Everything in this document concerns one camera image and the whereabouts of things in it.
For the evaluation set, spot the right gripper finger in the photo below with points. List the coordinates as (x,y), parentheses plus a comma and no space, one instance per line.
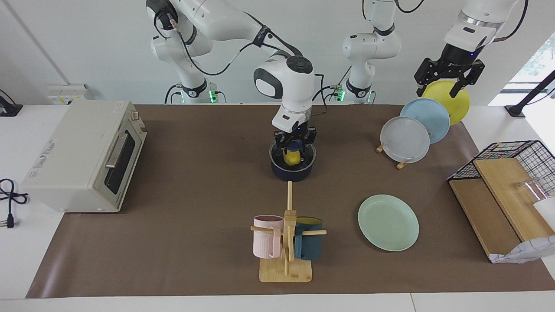
(309,145)
(281,147)

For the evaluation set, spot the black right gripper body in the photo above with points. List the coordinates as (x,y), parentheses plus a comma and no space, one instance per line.
(295,135)

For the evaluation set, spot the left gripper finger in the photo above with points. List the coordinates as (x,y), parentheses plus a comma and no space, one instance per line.
(426,76)
(470,73)

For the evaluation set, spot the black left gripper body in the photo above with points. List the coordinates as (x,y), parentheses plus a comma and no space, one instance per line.
(455,56)

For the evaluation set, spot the glass lid blue knob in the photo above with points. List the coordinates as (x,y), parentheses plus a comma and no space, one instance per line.
(277,159)

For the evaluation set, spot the yellow potato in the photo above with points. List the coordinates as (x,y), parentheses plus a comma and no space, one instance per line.
(292,159)

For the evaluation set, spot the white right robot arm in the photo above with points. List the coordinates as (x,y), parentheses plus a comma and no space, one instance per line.
(225,21)

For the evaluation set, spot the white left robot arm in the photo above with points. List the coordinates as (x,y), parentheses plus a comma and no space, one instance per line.
(373,47)

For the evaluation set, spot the yellow plate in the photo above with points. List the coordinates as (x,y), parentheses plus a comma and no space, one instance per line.
(459,104)

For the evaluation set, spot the light blue plate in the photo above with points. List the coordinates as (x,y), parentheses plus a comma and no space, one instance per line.
(429,119)

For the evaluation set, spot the grey plate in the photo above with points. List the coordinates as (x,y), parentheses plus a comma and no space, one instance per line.
(405,139)

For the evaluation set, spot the wooden plate rack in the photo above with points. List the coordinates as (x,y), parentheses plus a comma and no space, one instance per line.
(402,164)

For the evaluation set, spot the pale green plate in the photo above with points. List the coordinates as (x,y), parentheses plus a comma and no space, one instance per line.
(388,222)

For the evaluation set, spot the pink ribbed mug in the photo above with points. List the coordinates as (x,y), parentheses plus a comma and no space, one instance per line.
(266,240)

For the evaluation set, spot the dark blue mug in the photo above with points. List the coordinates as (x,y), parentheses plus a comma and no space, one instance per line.
(308,245)

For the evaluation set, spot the wooden mug tree stand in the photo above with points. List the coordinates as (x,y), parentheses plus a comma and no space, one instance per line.
(286,271)

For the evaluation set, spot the brown table mat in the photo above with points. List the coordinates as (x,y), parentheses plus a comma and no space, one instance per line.
(195,242)

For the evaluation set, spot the clear glass cup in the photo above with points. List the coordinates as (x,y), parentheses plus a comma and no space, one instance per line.
(531,190)

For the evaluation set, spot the wooden shelf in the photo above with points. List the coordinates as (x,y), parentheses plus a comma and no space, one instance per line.
(498,208)

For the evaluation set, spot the white crumpled cloth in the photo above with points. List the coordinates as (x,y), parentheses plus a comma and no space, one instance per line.
(524,251)

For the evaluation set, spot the beige toaster oven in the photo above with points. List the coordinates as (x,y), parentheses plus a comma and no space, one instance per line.
(65,164)

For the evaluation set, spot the black desk clamp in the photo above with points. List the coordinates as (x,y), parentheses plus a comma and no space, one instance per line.
(8,108)

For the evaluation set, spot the black camera stand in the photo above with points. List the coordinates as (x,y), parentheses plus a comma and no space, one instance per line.
(533,93)

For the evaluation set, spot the white wall socket box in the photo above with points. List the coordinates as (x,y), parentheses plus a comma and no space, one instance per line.
(65,93)

